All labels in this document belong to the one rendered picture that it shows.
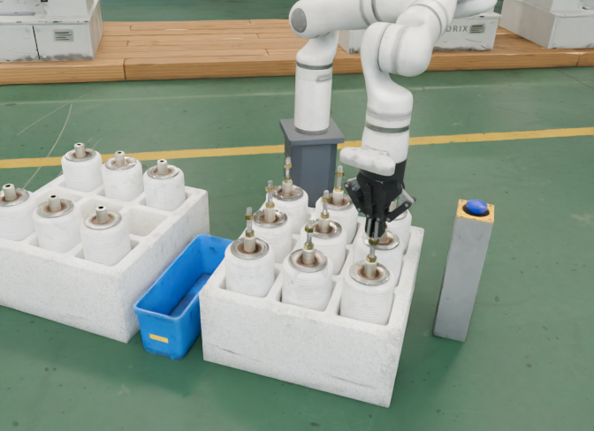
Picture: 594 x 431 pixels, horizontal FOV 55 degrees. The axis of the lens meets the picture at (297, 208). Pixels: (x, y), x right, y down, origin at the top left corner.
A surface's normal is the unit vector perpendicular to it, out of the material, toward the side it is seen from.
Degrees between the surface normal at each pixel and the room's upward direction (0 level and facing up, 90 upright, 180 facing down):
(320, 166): 90
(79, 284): 90
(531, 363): 0
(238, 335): 90
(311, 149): 90
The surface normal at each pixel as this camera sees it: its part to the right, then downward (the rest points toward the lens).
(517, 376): 0.04, -0.86
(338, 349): -0.29, 0.48
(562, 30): 0.20, 0.50
